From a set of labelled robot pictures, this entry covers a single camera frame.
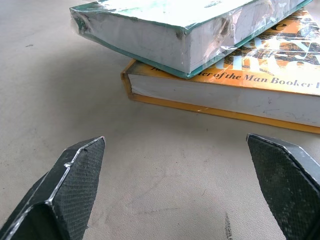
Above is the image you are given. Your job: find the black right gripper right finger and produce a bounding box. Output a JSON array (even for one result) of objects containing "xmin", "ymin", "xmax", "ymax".
[{"xmin": 245, "ymin": 133, "xmax": 320, "ymax": 240}]

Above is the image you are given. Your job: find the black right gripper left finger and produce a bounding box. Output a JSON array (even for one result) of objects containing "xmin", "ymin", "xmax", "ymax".
[{"xmin": 0, "ymin": 135, "xmax": 106, "ymax": 240}]

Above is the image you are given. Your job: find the teal plastic-wrapped book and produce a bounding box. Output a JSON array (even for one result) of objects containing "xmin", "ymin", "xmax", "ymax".
[{"xmin": 69, "ymin": 0, "xmax": 314, "ymax": 80}]

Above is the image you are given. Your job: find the yellow Man Booker book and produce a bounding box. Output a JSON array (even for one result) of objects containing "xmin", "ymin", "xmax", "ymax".
[{"xmin": 120, "ymin": 6, "xmax": 320, "ymax": 135}]

